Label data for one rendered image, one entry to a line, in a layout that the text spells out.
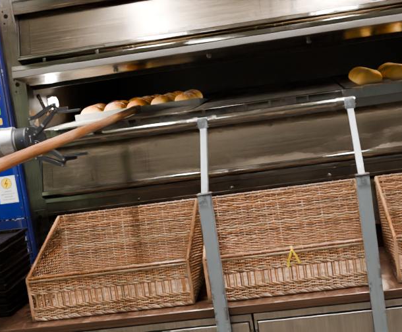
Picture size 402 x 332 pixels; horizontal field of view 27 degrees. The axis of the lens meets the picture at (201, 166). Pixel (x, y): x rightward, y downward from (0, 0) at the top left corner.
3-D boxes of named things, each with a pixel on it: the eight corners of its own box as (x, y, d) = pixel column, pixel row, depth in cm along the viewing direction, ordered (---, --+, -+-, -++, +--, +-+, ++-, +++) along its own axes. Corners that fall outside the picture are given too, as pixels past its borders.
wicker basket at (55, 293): (67, 284, 322) (55, 215, 319) (210, 267, 315) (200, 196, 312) (29, 324, 274) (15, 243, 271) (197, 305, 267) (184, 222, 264)
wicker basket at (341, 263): (217, 267, 314) (206, 195, 310) (366, 249, 308) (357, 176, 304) (206, 305, 266) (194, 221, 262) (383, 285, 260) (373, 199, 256)
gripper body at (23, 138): (18, 126, 262) (47, 122, 261) (23, 152, 263) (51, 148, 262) (10, 128, 255) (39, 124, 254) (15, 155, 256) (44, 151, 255)
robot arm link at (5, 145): (6, 155, 265) (24, 153, 264) (-3, 159, 256) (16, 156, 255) (2, 127, 264) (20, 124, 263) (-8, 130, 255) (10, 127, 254)
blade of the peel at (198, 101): (200, 104, 352) (199, 97, 352) (76, 121, 359) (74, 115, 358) (207, 99, 388) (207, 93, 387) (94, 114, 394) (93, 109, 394)
